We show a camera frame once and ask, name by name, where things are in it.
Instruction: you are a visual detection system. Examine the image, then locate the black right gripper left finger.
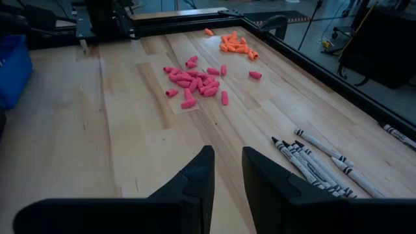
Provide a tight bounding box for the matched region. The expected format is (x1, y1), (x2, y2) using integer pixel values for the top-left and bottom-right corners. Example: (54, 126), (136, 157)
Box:
(12, 145), (216, 234)

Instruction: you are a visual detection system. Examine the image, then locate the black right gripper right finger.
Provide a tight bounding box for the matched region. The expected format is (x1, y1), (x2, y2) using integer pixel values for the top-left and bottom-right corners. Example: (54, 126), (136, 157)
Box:
(241, 146), (416, 234)

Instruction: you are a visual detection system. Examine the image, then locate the white crayon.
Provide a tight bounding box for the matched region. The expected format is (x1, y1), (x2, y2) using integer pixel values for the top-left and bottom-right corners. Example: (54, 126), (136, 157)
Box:
(331, 156), (387, 199)
(293, 127), (356, 167)

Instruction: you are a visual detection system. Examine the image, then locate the black equipment cart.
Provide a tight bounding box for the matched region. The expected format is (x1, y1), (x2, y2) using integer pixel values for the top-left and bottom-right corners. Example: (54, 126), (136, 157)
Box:
(337, 0), (416, 89)

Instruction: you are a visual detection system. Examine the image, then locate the striped floor mat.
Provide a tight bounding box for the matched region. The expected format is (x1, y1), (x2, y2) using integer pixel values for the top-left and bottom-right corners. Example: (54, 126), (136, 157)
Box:
(243, 10), (311, 27)

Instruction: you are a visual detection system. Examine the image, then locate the blue plastic basket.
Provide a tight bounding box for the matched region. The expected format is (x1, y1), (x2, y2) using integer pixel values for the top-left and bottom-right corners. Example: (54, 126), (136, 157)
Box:
(0, 34), (34, 111)

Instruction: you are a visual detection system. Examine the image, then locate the black aluminium table frame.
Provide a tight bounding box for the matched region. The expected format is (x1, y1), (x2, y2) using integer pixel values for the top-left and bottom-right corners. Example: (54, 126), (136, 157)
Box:
(129, 6), (416, 144)

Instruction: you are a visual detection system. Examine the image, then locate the black floor cable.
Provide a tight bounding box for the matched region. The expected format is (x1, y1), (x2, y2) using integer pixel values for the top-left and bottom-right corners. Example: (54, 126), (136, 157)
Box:
(297, 0), (323, 52)

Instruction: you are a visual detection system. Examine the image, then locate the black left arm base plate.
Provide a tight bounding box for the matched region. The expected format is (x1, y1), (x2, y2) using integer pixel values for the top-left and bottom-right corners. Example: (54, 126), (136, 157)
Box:
(73, 6), (144, 43)

